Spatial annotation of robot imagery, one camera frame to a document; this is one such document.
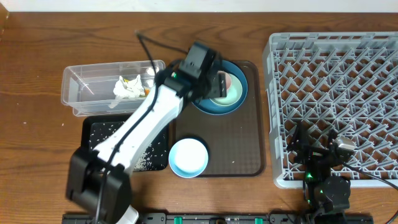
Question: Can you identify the grey dishwasher rack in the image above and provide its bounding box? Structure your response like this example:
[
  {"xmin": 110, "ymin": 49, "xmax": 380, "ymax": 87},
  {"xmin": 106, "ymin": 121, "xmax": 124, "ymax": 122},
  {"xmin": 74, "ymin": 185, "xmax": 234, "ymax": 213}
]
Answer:
[{"xmin": 262, "ymin": 32, "xmax": 397, "ymax": 189}]

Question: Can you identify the black plastic tray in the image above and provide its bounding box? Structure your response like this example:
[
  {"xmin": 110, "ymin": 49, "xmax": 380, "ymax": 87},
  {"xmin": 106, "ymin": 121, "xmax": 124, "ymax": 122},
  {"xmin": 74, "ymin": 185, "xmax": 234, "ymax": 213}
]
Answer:
[{"xmin": 81, "ymin": 114, "xmax": 170, "ymax": 172}]

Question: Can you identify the clear plastic bin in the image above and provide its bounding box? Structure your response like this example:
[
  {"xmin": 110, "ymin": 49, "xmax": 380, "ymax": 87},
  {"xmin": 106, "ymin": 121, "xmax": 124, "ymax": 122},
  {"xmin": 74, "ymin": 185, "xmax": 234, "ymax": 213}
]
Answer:
[{"xmin": 62, "ymin": 60, "xmax": 165, "ymax": 116}]

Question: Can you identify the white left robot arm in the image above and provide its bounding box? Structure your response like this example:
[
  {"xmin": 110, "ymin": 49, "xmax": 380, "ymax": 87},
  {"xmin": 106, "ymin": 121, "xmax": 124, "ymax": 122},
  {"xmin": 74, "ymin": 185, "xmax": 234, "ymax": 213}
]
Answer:
[{"xmin": 66, "ymin": 42, "xmax": 226, "ymax": 223}]

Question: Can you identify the pile of white rice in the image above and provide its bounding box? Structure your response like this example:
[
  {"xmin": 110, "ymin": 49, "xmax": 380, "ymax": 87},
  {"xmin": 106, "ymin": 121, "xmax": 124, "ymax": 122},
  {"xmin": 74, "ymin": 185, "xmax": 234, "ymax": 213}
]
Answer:
[{"xmin": 88, "ymin": 121, "xmax": 169, "ymax": 172}]

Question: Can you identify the light green bowl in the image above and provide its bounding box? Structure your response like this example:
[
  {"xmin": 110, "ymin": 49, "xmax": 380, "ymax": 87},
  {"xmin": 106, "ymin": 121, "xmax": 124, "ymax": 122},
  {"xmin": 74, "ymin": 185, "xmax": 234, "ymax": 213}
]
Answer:
[{"xmin": 210, "ymin": 74, "xmax": 243, "ymax": 106}]

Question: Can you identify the white napkin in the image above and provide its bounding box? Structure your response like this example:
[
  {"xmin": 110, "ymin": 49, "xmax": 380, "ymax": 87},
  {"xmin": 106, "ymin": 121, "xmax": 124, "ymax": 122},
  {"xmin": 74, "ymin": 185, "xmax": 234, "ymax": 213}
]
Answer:
[{"xmin": 109, "ymin": 75, "xmax": 147, "ymax": 108}]

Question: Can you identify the light blue bowl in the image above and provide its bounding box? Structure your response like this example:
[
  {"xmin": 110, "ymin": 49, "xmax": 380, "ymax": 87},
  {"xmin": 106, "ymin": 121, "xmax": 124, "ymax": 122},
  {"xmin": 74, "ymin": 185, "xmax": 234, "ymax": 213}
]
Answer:
[{"xmin": 169, "ymin": 138, "xmax": 209, "ymax": 179}]

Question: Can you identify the pink cup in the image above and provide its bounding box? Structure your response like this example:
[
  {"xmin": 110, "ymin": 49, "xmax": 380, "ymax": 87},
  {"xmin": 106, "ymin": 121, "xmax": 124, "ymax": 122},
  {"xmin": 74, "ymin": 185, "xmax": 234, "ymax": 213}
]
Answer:
[{"xmin": 218, "ymin": 71, "xmax": 232, "ymax": 91}]

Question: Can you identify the dark blue plate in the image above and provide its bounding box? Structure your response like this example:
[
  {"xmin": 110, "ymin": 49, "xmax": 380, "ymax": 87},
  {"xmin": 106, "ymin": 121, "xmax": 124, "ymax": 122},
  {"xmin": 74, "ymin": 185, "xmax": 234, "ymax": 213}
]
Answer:
[{"xmin": 193, "ymin": 60, "xmax": 248, "ymax": 115}]

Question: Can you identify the green pandan cake wrapper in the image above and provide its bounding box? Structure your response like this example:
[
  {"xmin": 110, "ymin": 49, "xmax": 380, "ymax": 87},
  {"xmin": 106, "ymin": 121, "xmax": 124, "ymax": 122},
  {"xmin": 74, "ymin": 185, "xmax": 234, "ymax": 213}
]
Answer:
[{"xmin": 123, "ymin": 77, "xmax": 150, "ymax": 98}]

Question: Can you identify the brown serving tray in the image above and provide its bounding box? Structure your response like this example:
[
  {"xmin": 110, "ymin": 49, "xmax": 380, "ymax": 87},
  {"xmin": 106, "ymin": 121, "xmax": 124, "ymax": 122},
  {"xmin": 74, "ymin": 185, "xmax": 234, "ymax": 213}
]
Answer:
[{"xmin": 175, "ymin": 61, "xmax": 266, "ymax": 177}]

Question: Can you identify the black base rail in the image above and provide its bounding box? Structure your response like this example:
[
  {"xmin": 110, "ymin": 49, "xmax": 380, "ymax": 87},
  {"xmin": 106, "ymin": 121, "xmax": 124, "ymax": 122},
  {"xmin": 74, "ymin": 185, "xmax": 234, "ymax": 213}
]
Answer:
[{"xmin": 62, "ymin": 212, "xmax": 374, "ymax": 224}]

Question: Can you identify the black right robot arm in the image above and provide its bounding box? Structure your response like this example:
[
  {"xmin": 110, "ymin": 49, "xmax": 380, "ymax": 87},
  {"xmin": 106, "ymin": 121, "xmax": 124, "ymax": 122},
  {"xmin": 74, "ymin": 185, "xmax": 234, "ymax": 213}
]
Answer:
[{"xmin": 287, "ymin": 123, "xmax": 356, "ymax": 223}]

